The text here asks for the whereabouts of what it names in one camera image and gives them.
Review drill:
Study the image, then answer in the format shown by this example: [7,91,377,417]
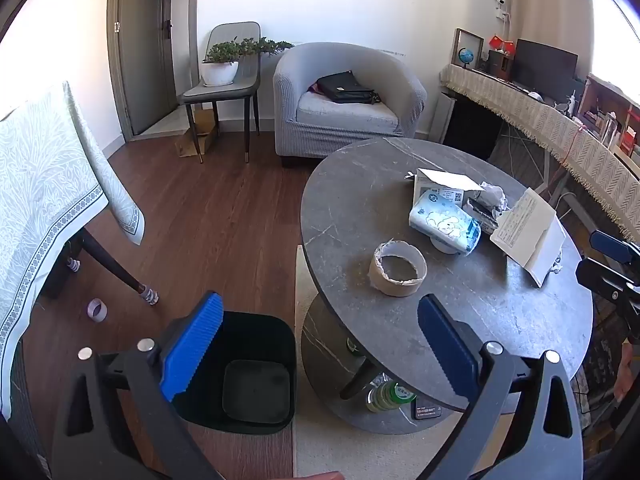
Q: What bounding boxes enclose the cardboard tape roll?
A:
[370,240,428,300]

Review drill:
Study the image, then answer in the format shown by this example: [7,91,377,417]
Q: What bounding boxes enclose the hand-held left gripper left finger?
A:
[52,290,226,480]

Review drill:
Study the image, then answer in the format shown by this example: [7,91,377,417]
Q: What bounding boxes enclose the flat cardboard piece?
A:
[175,110,218,158]

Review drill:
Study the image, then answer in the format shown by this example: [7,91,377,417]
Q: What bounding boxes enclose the green labelled plastic bottle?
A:
[366,372,417,413]

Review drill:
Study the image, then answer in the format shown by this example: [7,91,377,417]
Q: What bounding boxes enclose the black cabinet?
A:
[442,95,506,161]

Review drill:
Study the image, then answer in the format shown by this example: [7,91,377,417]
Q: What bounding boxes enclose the grey door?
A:
[107,0,196,136]

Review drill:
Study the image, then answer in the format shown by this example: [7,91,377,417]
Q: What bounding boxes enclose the black plastic trash bin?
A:
[160,310,297,436]

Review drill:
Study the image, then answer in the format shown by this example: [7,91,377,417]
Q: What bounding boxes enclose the brown wooden box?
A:
[487,50,515,81]

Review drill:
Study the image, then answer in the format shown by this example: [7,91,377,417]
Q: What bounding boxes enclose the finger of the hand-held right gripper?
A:
[575,257,640,311]
[589,230,640,264]

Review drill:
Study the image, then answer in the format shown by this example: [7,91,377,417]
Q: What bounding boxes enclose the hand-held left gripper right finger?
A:
[417,294,586,480]

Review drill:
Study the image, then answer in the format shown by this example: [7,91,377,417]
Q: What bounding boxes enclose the dark table leg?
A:
[80,227,160,307]

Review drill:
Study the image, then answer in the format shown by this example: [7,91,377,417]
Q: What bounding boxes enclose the blue white tissue pack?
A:
[409,191,482,257]

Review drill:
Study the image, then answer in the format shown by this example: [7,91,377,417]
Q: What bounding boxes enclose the black leather bag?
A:
[316,71,381,106]

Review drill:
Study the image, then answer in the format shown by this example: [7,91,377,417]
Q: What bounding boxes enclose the potted plant white pot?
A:
[201,37,295,87]

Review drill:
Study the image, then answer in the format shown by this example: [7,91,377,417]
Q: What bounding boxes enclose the grey armchair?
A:
[272,42,427,168]

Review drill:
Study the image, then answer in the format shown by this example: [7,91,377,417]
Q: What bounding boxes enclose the black monitor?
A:
[512,39,579,98]

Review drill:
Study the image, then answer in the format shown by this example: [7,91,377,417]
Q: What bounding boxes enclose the wooden picture frame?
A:
[451,28,485,68]

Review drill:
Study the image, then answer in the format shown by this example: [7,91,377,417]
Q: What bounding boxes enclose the wooden bookshelf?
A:
[575,74,640,161]

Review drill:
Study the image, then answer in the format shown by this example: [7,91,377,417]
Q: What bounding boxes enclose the open white carton box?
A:
[405,167,485,206]

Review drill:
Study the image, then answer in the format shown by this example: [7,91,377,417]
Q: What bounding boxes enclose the round grey marble table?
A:
[300,136,594,436]

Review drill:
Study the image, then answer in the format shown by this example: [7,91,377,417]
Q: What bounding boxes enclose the beige curtain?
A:
[510,0,591,76]

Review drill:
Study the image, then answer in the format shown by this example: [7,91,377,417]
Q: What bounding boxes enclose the beige rug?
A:
[292,245,521,480]

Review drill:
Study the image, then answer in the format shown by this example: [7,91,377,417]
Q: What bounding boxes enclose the side desk with lace cloth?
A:
[440,63,640,241]

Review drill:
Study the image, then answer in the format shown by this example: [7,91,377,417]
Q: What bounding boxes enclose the table with patterned tablecloth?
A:
[0,80,146,421]

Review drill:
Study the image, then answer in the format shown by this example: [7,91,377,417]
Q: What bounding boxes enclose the grey dining chair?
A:
[180,21,262,163]

